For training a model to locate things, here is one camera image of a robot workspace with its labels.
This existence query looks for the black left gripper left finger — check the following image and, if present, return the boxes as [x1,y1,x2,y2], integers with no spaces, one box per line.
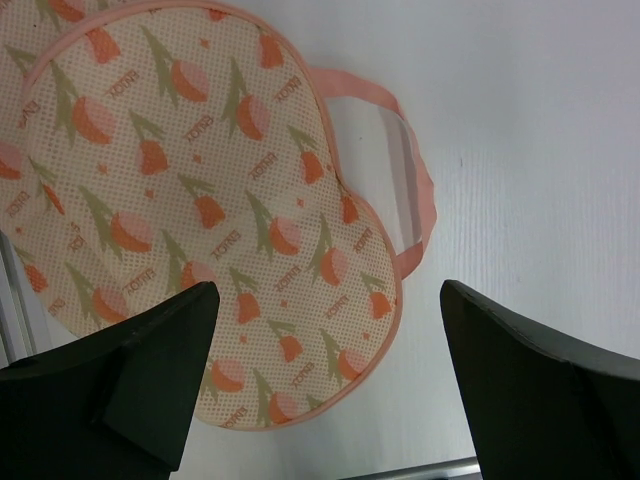
[1,282,220,479]

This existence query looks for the floral mesh laundry bag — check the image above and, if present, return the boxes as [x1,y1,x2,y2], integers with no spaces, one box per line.
[1,1,426,431]

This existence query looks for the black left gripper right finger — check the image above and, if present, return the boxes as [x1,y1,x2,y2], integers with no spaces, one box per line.
[440,280,639,479]

